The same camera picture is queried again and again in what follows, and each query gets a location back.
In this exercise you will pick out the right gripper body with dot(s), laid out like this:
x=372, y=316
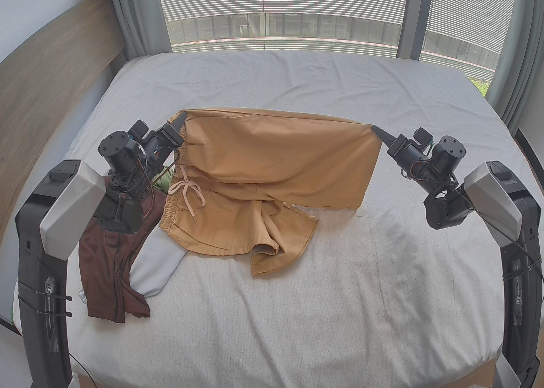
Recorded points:
x=408, y=154

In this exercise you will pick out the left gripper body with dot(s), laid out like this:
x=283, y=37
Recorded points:
x=163, y=144

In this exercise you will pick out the tan shorts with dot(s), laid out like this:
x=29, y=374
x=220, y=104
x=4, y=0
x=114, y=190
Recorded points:
x=276, y=152

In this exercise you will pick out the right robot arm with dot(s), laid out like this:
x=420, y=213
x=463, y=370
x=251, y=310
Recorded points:
x=488, y=195

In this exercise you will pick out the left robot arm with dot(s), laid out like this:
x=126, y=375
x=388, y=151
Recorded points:
x=63, y=207

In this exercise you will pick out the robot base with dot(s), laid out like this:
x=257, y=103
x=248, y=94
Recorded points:
x=508, y=373

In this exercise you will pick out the bed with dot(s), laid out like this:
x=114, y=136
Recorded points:
x=297, y=335

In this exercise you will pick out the green garment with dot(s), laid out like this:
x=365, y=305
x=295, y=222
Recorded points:
x=163, y=182

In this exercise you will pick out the pale grey garment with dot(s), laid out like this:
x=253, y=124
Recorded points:
x=157, y=263

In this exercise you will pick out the brown garment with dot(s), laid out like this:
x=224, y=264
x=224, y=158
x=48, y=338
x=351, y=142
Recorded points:
x=106, y=275

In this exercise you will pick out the grey-green curtain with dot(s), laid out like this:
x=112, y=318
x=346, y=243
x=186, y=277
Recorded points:
x=522, y=59
x=127, y=3

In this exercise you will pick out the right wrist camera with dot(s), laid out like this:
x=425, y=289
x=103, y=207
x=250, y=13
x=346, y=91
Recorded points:
x=423, y=135

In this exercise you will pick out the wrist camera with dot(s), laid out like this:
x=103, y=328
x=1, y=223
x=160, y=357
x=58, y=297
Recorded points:
x=138, y=129
x=423, y=135

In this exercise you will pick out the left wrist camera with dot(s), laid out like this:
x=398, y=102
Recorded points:
x=138, y=129

